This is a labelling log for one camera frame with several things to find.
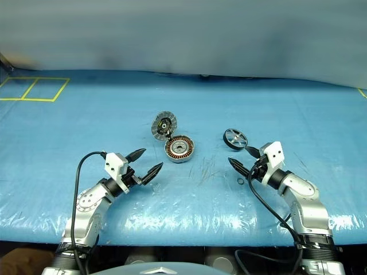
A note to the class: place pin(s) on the brown rounded shape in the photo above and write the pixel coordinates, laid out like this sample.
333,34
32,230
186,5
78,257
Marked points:
23,262

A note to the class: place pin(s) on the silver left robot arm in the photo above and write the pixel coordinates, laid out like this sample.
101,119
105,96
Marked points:
87,204

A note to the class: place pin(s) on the silver finned motor end cap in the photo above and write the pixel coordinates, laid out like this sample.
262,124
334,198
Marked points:
163,124

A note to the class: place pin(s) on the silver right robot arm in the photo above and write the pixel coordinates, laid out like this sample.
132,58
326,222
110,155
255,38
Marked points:
306,206

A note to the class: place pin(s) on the motor stator with copper windings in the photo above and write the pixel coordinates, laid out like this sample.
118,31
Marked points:
179,149

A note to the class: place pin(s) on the grey rounded shape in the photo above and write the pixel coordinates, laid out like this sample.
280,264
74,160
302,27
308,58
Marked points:
220,259
139,257

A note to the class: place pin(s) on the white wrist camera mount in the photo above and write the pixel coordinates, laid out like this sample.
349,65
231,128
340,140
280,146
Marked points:
116,166
273,156

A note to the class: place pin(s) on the blue plastic table cover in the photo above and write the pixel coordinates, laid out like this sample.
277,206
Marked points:
183,100

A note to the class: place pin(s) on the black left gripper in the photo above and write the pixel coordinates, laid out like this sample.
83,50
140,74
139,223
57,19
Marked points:
132,179

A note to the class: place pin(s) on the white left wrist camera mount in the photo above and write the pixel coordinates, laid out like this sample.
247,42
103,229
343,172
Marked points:
116,166

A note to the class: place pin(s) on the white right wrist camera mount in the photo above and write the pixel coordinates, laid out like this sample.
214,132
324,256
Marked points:
273,156

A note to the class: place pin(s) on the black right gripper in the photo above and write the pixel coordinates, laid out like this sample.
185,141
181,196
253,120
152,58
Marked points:
260,169

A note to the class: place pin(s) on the grey robot torso with logo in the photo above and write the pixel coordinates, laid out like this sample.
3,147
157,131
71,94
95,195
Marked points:
160,269

